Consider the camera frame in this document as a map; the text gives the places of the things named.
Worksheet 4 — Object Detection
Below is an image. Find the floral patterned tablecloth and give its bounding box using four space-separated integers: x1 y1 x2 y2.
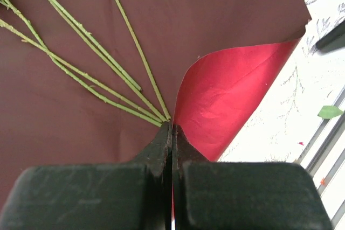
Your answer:
218 0 345 164

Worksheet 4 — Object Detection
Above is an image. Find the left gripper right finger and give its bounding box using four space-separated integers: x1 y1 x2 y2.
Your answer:
172 123 334 230

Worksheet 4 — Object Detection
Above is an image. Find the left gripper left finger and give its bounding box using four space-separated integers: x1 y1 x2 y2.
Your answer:
0 121 174 230

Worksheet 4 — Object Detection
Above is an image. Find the fake flower bouquet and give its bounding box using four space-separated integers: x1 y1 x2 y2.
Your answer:
0 0 172 128

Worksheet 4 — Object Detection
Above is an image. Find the aluminium rail bed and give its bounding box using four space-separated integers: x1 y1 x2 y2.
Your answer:
298 86 345 226

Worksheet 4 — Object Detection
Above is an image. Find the loose green leaf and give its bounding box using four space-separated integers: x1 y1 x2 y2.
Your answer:
317 105 344 120

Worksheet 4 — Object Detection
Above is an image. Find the red wrapping paper sheet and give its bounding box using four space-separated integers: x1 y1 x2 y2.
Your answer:
0 0 313 214

